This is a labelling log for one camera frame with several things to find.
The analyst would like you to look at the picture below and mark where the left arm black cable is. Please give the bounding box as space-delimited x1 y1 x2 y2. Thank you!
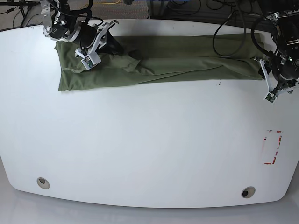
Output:
212 0 274 59

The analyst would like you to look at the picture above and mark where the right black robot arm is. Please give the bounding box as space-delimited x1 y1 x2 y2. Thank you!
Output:
40 0 125 70

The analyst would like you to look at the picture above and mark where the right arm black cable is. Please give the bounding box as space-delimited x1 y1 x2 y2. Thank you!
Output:
56 0 105 28

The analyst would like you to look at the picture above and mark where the green T-shirt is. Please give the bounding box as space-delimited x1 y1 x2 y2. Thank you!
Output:
55 34 263 91

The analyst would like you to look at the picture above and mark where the table cable grommet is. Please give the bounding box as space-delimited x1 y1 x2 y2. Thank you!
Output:
37 177 50 189
241 186 256 199

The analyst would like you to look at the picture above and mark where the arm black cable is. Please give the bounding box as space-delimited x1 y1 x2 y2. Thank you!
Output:
56 0 105 28
212 0 274 59

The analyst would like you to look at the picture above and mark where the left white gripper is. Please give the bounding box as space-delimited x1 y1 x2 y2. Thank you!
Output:
254 58 299 103

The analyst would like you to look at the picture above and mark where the left table cable grommet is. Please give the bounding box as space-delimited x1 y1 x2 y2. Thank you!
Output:
37 177 50 189

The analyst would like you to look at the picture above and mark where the red tape marking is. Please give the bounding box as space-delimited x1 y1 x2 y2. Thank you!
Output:
261 130 282 165

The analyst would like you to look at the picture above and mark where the right table cable grommet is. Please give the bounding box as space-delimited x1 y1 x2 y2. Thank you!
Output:
241 186 256 199

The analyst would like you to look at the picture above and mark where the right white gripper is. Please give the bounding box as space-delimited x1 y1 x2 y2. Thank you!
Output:
75 20 142 70

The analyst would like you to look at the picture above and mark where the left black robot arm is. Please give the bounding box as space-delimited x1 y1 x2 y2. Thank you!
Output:
250 0 299 103

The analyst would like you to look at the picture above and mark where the yellow cable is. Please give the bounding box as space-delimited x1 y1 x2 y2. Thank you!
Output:
93 1 120 6

